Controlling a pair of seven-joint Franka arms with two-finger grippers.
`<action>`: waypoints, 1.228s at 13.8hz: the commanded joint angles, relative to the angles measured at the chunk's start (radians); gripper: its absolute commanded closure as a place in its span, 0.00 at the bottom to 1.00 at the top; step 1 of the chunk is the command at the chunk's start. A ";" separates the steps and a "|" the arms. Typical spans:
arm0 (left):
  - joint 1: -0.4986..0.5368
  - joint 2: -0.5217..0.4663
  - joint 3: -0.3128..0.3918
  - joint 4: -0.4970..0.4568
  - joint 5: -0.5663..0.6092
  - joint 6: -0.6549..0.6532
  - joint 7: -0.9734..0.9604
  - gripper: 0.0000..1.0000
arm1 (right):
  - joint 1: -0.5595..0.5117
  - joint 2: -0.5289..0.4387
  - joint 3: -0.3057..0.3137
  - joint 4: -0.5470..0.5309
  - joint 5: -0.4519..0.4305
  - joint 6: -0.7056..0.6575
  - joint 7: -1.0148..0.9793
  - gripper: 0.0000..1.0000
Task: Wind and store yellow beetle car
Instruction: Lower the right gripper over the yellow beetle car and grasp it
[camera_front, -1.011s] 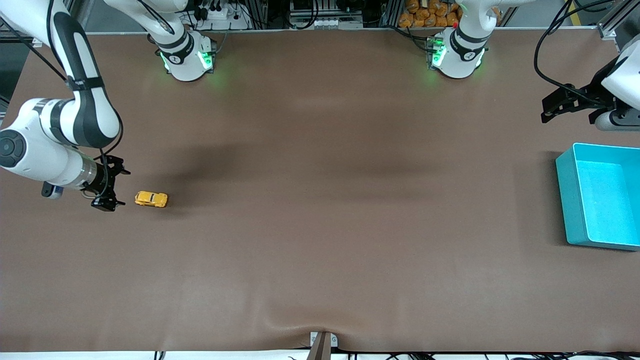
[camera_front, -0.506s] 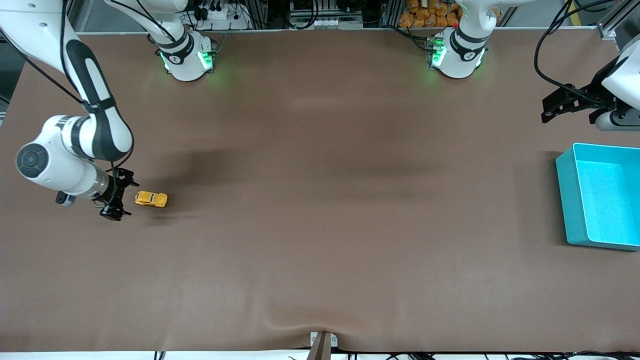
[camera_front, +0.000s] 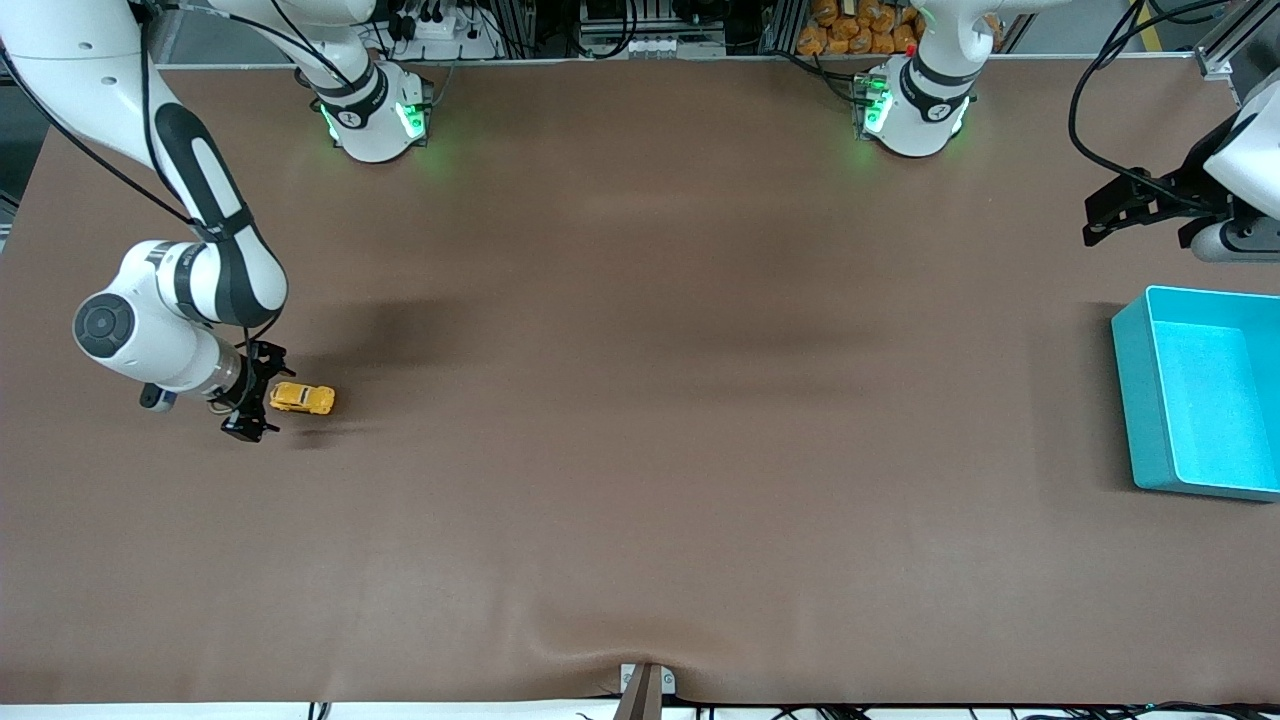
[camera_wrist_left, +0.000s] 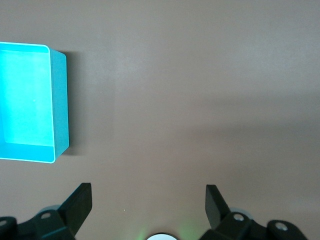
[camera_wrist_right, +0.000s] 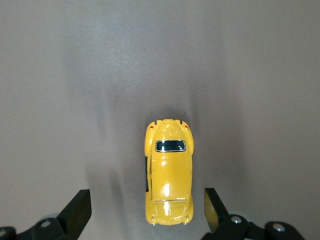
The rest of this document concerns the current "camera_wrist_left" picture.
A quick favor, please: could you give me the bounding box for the teal plastic storage box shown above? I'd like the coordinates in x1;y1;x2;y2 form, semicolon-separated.
0;41;70;164

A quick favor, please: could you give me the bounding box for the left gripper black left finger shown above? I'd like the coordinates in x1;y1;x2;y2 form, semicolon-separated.
0;182;93;240

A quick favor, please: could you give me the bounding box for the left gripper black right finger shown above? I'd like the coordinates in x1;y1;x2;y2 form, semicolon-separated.
199;184;307;240

